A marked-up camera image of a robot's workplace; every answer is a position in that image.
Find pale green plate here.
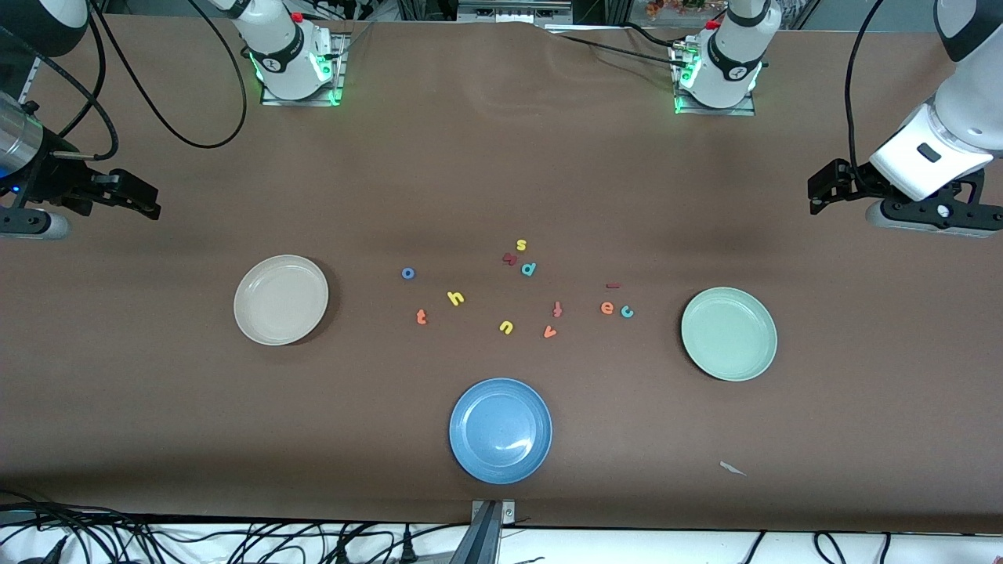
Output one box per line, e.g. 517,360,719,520
680,287,778,382

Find beige plate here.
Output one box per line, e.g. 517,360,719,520
234,255,330,346

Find dried orange flowers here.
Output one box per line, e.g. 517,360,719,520
644,0,710,20

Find brown table cover sheet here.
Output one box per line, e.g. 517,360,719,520
0,14,1003,535

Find grey power strip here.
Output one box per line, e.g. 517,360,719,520
457,0,574,26

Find blue plate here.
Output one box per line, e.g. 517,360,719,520
449,378,553,485

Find black right arm wrist cable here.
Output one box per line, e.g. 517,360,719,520
47,0,120,161

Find black right arm base cable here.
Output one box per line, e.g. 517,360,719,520
98,0,250,150

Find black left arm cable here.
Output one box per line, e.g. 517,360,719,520
843,0,894,175

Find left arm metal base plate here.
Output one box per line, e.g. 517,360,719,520
674,86,757,117

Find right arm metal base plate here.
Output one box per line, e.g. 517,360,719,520
260,78,346,107

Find black cable across table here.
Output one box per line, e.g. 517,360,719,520
558,31,686,70

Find grey metal camera mount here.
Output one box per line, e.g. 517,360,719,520
468,499,517,564

